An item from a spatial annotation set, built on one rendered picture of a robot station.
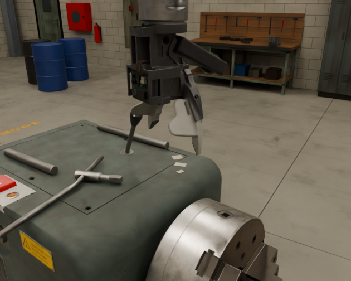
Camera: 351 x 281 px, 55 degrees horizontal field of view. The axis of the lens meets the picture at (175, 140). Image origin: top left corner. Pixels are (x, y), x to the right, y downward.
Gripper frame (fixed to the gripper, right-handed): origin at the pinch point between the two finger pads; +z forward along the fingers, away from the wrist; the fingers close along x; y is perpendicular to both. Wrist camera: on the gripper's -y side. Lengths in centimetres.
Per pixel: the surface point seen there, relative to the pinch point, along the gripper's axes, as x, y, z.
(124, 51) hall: -774, -383, 98
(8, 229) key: -13.2, 27.9, 15.3
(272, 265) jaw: 10.4, -18.7, 30.9
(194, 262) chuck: 7.6, 1.2, 21.7
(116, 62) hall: -803, -370, 131
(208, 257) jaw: 8.7, -1.3, 21.0
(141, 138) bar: -35.9, -13.1, 14.6
